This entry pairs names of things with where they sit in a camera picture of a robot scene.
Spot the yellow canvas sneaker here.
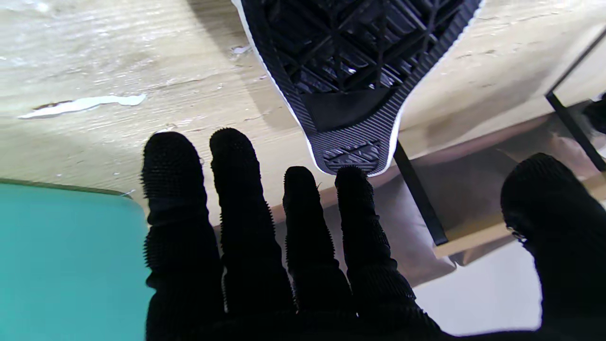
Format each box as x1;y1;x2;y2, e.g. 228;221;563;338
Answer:
232;0;486;177

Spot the green plastic basin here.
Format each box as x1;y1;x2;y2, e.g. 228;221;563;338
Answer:
0;180;154;341

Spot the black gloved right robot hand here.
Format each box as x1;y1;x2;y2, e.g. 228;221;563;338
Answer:
141;128;606;341

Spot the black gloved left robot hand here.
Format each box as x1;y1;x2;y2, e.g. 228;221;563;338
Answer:
583;92;606;135

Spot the brown leather sofa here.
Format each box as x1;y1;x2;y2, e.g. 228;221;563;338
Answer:
213;99;606;287

